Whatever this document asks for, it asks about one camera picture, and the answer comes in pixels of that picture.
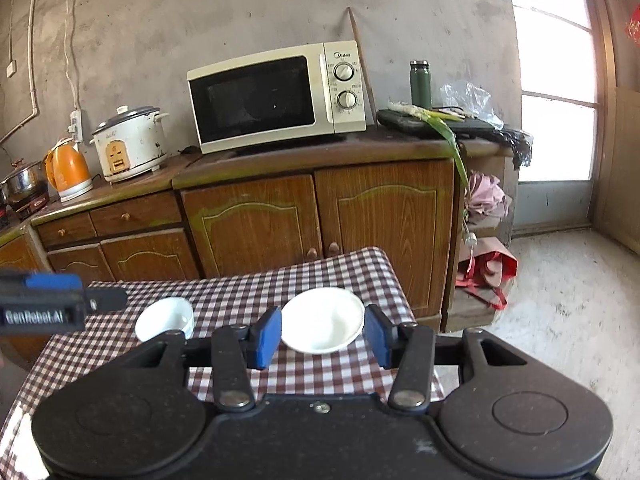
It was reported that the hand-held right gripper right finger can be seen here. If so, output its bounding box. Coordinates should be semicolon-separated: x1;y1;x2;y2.
364;304;528;410

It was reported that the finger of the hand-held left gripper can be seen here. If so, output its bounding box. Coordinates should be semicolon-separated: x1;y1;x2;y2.
0;271;83;291
84;285;129;313

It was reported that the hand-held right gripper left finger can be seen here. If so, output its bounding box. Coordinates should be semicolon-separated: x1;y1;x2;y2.
120;306;283;409

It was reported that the plain white bowl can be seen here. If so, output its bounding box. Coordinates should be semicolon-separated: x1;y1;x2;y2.
281;287;366;354

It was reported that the blue patterned white bowl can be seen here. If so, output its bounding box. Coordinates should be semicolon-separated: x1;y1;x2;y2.
134;297;196;343

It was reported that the narrow arched cabinet door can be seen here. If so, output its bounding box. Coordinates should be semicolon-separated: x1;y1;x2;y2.
46;244;117;285

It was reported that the wooden corner cabinet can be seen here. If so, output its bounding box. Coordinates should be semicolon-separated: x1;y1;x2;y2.
0;220;51;366

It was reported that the narrow wooden drawer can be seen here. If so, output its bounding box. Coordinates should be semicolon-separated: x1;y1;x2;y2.
36;213;98;251

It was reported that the wide arched cabinet door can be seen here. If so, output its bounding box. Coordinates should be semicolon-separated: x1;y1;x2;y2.
100;227;202;282

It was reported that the red white checkered tablecloth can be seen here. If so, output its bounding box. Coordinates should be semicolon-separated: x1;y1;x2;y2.
0;246;446;461

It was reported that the red black induction cooker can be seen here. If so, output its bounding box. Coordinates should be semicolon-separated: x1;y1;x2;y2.
0;190;51;221

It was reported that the wooden drawer cabinet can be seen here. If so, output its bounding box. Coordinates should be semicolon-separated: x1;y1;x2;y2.
30;152;203;286

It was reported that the wide wooden drawer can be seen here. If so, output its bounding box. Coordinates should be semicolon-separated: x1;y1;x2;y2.
90;192;183;237

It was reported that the wooden side shelf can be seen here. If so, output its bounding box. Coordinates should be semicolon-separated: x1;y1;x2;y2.
442;140;518;333

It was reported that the steel cooking pot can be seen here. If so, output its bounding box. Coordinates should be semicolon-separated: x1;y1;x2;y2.
0;159;46;203

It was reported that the orange electric kettle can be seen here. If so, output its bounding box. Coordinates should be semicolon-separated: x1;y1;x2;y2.
44;137;94;203

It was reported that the wooden two-door cabinet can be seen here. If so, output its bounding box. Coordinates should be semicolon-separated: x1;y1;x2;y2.
171;132;463;333

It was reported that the tall arched cabinet door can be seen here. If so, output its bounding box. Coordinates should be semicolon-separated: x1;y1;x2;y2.
180;174;323;278
314;159;456;318

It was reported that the red bag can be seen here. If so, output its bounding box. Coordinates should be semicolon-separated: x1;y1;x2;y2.
455;235;518;311

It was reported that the white rice cooker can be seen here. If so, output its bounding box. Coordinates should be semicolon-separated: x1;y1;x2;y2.
90;105;171;183

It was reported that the pink cloth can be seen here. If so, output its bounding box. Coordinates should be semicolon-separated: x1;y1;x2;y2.
465;170;513;221

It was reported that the black flat tray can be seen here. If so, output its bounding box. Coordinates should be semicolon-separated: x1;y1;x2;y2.
376;107;533;143

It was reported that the glass panel door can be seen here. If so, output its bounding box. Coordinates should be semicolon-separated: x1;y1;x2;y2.
502;0;608;233

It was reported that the green onion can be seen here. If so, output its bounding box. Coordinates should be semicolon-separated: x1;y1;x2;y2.
387;102;473;201

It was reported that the black bag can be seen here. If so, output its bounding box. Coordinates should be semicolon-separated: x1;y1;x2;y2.
500;130;534;168

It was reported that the cream microwave oven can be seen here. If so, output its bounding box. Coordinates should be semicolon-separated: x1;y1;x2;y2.
186;40;367;156

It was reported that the green thermos bottle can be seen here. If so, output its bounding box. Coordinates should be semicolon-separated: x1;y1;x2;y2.
409;60;433;110

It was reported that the clear plastic bag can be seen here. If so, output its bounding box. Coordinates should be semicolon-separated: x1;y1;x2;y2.
439;81;505;131

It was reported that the beige door panel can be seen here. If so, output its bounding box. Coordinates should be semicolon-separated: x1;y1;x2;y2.
585;0;640;261

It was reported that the white wall pipe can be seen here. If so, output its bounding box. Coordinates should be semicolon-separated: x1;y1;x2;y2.
0;0;42;143

